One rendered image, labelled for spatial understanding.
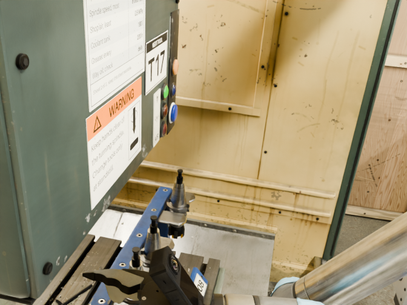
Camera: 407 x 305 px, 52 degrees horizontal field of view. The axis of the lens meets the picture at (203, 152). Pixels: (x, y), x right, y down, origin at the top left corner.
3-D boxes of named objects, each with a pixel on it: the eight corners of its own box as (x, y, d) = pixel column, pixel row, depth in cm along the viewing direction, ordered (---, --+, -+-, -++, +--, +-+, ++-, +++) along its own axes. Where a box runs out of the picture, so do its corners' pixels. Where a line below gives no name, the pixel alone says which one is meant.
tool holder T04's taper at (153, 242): (145, 247, 98) (145, 223, 95) (164, 249, 98) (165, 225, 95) (140, 259, 94) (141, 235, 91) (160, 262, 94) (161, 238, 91)
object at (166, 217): (188, 216, 113) (188, 213, 112) (182, 227, 108) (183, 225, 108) (162, 211, 114) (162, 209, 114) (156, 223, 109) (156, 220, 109)
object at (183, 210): (172, 202, 120) (172, 195, 119) (192, 207, 118) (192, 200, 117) (162, 213, 114) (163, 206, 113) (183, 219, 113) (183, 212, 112)
